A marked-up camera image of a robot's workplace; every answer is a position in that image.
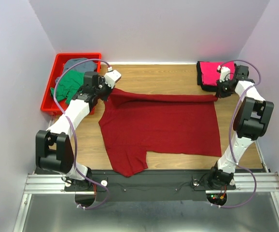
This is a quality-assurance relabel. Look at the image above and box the aluminium frame rail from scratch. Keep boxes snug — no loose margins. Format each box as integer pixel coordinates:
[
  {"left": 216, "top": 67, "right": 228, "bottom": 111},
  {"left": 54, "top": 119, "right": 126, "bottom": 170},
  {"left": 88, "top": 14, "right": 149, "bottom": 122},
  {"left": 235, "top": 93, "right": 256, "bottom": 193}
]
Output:
[{"left": 13, "top": 116, "right": 279, "bottom": 232}]

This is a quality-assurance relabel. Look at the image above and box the folded pink t shirt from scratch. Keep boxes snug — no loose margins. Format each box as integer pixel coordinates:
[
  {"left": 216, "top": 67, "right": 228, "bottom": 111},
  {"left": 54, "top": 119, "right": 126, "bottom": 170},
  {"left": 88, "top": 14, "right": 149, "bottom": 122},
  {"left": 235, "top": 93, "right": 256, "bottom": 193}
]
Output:
[{"left": 196, "top": 61, "right": 223, "bottom": 87}]

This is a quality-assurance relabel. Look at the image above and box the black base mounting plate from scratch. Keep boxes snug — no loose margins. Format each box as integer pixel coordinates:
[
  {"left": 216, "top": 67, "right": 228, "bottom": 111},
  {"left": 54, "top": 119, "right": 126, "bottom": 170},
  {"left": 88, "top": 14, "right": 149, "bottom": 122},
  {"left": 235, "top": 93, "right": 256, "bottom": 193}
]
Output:
[{"left": 62, "top": 170, "right": 235, "bottom": 205}]

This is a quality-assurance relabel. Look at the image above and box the green t shirt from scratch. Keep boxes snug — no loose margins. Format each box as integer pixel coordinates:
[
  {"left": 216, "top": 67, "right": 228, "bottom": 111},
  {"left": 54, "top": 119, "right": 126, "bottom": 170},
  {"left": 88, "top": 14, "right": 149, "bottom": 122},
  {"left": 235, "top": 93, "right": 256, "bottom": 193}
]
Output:
[{"left": 56, "top": 70, "right": 84, "bottom": 105}]

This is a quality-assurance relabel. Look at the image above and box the red plastic bin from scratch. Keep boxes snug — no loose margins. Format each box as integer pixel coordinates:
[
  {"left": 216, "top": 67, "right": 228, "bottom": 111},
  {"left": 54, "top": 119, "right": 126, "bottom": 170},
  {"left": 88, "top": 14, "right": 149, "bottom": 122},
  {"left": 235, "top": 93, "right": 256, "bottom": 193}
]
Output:
[{"left": 41, "top": 53, "right": 102, "bottom": 116}]

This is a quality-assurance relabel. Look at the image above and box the purple cable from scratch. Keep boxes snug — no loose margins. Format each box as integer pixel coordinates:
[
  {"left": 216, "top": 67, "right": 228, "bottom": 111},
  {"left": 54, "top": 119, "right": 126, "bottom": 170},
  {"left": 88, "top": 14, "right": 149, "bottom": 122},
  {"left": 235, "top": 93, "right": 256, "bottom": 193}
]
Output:
[
  {"left": 53, "top": 58, "right": 111, "bottom": 210},
  {"left": 210, "top": 60, "right": 262, "bottom": 209}
]

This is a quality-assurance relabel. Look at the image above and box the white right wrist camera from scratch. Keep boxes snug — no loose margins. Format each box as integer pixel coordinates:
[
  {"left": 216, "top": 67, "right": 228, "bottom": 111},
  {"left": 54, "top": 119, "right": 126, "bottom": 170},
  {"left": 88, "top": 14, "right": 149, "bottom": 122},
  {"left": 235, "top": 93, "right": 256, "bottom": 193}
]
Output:
[{"left": 217, "top": 65, "right": 231, "bottom": 82}]

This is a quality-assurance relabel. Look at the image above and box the folded black t shirt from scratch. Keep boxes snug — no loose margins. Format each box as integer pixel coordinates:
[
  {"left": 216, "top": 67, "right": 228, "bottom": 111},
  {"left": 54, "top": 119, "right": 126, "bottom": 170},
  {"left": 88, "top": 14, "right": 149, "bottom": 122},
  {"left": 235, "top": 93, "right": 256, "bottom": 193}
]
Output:
[{"left": 196, "top": 61, "right": 236, "bottom": 92}]

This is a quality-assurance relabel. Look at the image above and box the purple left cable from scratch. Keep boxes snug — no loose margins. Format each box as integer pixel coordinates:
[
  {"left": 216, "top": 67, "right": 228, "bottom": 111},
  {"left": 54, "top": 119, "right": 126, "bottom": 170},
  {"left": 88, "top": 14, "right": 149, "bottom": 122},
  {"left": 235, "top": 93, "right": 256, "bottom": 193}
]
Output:
[{"left": 53, "top": 58, "right": 111, "bottom": 210}]

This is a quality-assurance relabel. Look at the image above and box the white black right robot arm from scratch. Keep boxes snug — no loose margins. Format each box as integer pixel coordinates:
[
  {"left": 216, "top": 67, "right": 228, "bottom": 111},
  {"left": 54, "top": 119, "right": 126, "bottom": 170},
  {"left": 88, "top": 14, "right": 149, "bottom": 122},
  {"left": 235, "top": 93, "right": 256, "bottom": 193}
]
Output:
[{"left": 207, "top": 63, "right": 274, "bottom": 189}]

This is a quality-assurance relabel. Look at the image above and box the dark red t shirt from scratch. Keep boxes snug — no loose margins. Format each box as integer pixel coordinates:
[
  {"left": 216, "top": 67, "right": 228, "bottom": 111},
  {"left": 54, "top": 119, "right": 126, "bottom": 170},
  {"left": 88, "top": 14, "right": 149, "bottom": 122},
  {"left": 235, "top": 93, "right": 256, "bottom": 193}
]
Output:
[{"left": 99, "top": 89, "right": 222, "bottom": 177}]

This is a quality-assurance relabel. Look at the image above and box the grey t shirt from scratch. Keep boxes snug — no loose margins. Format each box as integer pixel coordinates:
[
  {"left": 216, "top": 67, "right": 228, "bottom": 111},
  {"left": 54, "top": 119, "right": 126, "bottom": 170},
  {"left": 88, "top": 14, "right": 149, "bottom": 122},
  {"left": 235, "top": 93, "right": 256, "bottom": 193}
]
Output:
[{"left": 59, "top": 58, "right": 97, "bottom": 85}]

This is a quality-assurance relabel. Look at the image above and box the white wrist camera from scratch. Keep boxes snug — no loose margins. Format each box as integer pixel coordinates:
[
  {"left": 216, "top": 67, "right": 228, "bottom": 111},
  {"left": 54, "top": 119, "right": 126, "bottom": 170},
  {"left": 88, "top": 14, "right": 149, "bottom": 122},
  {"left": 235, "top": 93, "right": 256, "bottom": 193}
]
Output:
[
  {"left": 217, "top": 65, "right": 231, "bottom": 82},
  {"left": 104, "top": 70, "right": 122, "bottom": 89}
]

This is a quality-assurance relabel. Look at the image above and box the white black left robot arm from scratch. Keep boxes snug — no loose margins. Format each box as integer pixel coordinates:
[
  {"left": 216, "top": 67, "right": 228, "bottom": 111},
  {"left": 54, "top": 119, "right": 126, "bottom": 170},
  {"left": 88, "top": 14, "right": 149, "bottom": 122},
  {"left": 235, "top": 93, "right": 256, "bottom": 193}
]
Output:
[{"left": 35, "top": 69, "right": 121, "bottom": 190}]

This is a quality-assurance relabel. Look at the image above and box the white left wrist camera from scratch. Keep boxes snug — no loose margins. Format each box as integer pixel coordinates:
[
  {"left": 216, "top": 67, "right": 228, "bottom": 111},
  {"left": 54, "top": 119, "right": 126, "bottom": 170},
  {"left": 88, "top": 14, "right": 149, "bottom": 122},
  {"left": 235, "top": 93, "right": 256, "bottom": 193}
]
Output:
[{"left": 104, "top": 70, "right": 122, "bottom": 89}]

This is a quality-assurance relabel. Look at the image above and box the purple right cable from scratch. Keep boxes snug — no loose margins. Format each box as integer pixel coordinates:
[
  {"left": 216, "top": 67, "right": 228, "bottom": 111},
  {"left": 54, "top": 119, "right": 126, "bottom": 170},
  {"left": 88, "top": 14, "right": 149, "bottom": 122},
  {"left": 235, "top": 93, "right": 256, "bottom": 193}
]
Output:
[{"left": 210, "top": 60, "right": 262, "bottom": 209}]

